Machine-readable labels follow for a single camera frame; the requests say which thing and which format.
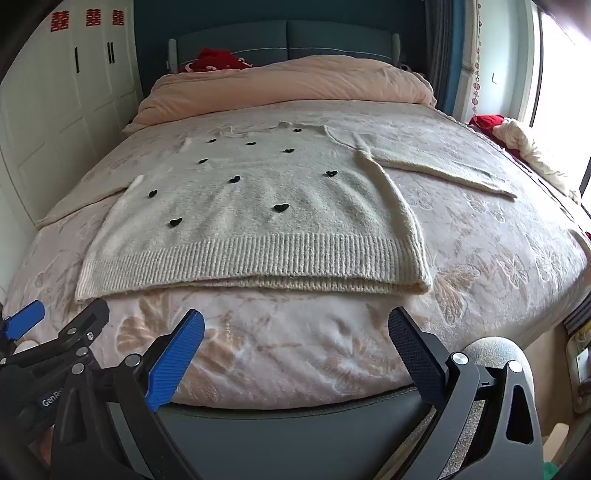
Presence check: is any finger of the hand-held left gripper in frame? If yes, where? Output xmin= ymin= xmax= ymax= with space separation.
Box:
xmin=0 ymin=300 xmax=46 ymax=344
xmin=11 ymin=299 xmax=110 ymax=367

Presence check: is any blue padded headboard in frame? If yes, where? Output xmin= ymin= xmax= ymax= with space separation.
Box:
xmin=166 ymin=19 xmax=402 ymax=75

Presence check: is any red pillow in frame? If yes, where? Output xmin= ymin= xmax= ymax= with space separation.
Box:
xmin=185 ymin=47 xmax=252 ymax=73

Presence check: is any peach duvet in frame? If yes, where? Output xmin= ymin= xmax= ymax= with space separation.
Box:
xmin=122 ymin=54 xmax=437 ymax=136

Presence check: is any dark grey bed frame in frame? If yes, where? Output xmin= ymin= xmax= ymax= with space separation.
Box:
xmin=106 ymin=385 xmax=467 ymax=480

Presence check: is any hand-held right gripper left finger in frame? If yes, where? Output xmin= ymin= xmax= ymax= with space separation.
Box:
xmin=51 ymin=310 xmax=205 ymax=480

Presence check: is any white wardrobe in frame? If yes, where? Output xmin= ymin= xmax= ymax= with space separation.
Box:
xmin=0 ymin=0 xmax=144 ymax=296

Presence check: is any window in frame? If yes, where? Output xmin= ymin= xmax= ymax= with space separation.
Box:
xmin=522 ymin=0 xmax=591 ymax=195

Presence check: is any pink floral blanket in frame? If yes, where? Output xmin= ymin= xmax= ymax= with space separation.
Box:
xmin=0 ymin=99 xmax=591 ymax=411

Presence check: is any cream cloth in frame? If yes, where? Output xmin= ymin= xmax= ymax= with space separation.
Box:
xmin=492 ymin=117 xmax=583 ymax=204

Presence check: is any blue curtain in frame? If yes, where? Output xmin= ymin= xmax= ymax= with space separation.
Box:
xmin=422 ymin=0 xmax=467 ymax=121

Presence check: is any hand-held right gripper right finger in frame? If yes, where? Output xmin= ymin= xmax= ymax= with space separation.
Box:
xmin=389 ymin=307 xmax=543 ymax=480

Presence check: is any red cloth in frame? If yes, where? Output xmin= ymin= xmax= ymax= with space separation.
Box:
xmin=468 ymin=114 xmax=506 ymax=144

